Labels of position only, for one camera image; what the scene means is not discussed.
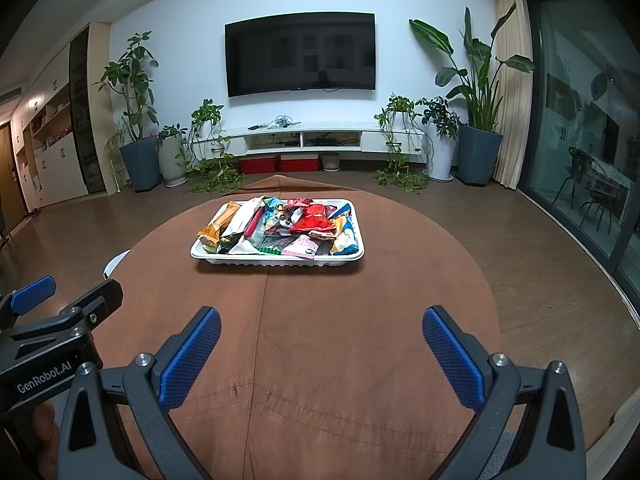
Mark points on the person's left hand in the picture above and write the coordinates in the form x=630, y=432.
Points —
x=44, y=430

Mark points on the red storage box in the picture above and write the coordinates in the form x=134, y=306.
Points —
x=257, y=165
x=299, y=163

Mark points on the black snack packet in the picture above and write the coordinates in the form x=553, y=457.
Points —
x=227, y=244

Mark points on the beige curtain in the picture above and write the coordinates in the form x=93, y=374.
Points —
x=510, y=110

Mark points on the tall plant in dark pot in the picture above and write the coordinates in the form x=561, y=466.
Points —
x=140, y=165

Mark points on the white round pot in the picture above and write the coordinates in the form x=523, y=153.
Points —
x=330, y=161

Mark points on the wooden door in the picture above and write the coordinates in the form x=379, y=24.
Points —
x=10, y=185

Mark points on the white television cabinet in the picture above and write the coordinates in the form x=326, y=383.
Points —
x=370, y=137

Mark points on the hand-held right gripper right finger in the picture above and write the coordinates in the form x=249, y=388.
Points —
x=455, y=360

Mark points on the pink cartoon snack packet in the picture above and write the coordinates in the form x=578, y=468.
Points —
x=300, y=247

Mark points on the person's grey clothing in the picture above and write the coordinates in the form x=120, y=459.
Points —
x=510, y=460

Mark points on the trailing pothos plant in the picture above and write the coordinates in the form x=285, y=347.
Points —
x=207, y=112

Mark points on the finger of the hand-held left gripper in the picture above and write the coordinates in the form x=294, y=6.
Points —
x=100, y=300
x=32, y=292

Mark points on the glass sliding door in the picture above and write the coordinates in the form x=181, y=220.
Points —
x=565, y=135

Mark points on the blue panda snack packet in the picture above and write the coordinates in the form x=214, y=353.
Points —
x=282, y=220

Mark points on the wall television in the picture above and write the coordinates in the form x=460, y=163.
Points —
x=300, y=55

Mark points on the blue yellow snack packet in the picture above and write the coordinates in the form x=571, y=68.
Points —
x=345, y=240

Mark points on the dark glass cabinet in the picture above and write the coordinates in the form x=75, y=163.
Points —
x=85, y=110

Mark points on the white plastic tray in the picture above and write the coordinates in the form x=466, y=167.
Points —
x=280, y=259

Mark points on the red striped snack packet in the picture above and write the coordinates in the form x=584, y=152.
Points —
x=300, y=202

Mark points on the long white red-striped snack packet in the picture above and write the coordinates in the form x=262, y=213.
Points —
x=245, y=220

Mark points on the green seed packet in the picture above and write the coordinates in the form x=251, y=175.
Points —
x=267, y=249

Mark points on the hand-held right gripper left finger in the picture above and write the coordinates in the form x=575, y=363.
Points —
x=190, y=360

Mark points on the small plant in white pot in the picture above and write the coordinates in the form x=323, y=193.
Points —
x=172, y=160

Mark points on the trailing plant on stand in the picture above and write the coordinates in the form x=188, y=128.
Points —
x=397, y=105

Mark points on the large-leaf plant in dark pot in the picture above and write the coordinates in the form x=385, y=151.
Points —
x=480, y=155

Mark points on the white round stool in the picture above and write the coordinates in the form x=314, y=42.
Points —
x=114, y=262

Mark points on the white wall cabinet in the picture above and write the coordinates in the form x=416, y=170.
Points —
x=55, y=160

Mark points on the orange snack packet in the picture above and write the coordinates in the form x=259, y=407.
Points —
x=222, y=220

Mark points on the bushy plant in white pot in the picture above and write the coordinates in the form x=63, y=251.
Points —
x=442, y=160

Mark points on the large red snack packet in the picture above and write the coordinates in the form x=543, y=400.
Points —
x=315, y=222

